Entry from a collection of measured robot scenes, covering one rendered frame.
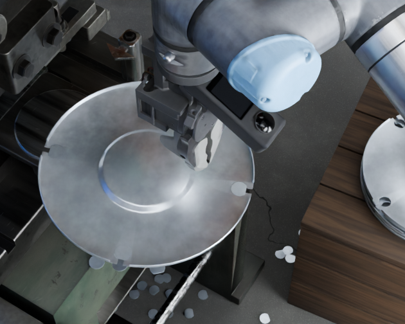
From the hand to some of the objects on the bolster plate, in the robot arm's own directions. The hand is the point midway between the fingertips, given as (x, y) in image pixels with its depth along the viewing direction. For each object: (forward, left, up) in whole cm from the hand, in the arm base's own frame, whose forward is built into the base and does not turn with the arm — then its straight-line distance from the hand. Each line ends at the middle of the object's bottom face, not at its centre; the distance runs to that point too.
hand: (205, 164), depth 116 cm
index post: (+20, -22, -17) cm, 34 cm away
